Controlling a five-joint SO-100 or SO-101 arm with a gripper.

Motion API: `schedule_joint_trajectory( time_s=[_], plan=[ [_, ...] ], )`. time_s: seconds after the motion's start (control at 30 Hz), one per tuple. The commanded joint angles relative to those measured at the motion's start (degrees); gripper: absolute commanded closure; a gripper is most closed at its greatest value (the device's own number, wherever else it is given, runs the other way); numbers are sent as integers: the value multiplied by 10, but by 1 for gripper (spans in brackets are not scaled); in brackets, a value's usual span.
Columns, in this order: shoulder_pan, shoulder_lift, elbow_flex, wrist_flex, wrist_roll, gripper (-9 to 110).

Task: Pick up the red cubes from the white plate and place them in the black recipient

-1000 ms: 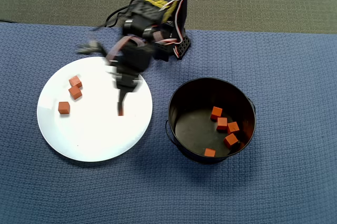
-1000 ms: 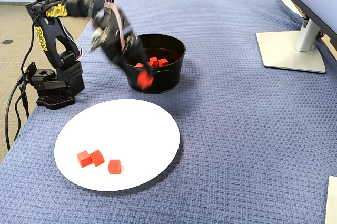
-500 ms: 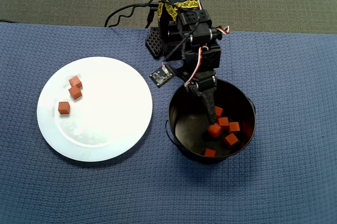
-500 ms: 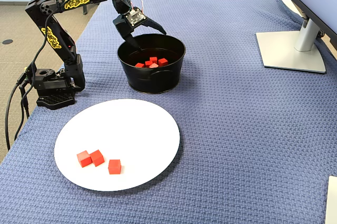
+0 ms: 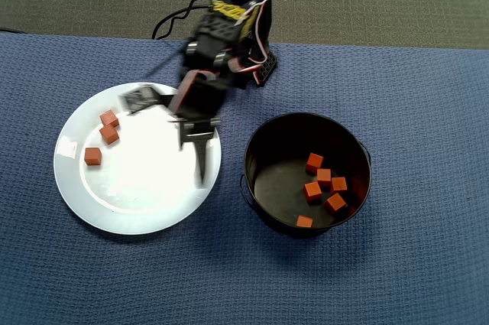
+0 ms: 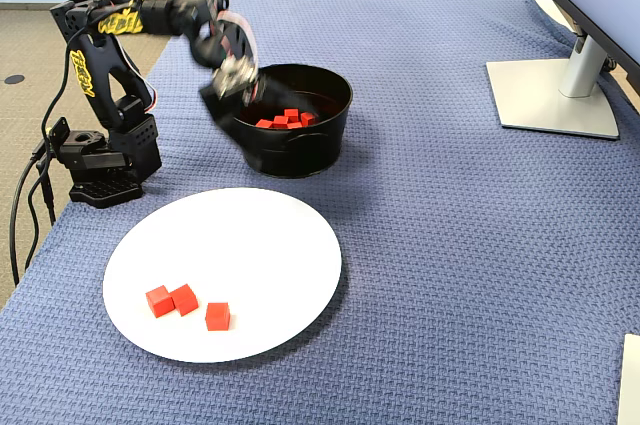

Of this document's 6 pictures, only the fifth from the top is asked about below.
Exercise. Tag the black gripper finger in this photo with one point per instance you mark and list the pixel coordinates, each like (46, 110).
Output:
(202, 162)

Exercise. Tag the red cube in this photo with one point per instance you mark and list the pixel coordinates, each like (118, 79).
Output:
(314, 163)
(324, 177)
(109, 135)
(335, 203)
(312, 191)
(92, 156)
(109, 117)
(304, 221)
(339, 184)

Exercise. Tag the white round plate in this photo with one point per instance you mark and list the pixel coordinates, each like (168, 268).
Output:
(145, 202)

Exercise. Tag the black metal bucket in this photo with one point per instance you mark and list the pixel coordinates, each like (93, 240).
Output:
(275, 187)

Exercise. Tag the blue woven cloth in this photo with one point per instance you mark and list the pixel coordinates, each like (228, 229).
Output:
(344, 283)

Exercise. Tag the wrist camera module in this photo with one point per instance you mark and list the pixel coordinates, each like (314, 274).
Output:
(137, 98)

